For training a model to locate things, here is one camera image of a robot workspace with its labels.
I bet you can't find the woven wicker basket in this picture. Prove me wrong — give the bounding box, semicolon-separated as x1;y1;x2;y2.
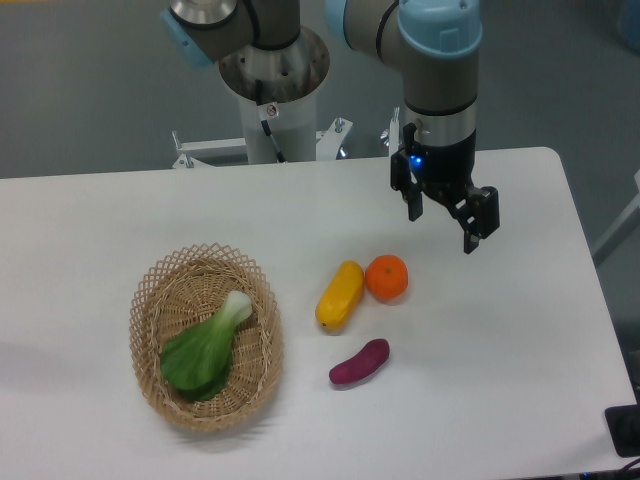
129;244;284;432

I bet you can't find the black cable on pedestal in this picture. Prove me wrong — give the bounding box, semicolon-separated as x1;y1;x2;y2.
254;79;287;164

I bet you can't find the white table leg frame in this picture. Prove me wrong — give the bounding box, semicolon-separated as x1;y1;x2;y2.
591;172;639;268

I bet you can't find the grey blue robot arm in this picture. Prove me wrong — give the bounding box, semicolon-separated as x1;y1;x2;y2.
160;1;500;252

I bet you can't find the green bok choy vegetable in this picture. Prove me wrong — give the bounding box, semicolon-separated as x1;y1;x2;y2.
160;291;253;402

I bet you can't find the black device at table edge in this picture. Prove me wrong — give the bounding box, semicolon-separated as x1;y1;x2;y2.
604;404;639;458

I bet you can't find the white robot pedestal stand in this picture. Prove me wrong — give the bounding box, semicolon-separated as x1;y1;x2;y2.
172;27;353;169

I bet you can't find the yellow squash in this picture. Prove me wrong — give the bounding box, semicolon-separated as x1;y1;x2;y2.
315;260;364;333

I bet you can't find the purple sweet potato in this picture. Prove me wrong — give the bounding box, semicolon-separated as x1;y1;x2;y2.
329;338;390;385

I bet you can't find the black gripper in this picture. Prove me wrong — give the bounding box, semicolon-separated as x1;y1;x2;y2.
390;122;500;254

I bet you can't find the orange tangerine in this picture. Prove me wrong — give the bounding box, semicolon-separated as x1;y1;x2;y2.
365;255;409;301

